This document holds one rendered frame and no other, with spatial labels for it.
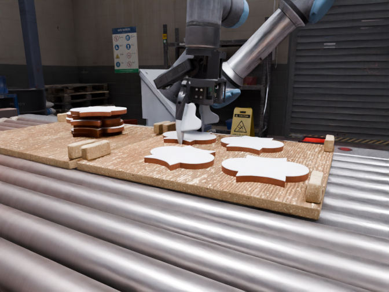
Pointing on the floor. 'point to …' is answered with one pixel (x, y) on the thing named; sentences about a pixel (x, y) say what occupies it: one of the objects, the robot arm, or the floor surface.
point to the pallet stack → (76, 96)
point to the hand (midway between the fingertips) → (189, 136)
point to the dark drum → (26, 101)
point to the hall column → (31, 44)
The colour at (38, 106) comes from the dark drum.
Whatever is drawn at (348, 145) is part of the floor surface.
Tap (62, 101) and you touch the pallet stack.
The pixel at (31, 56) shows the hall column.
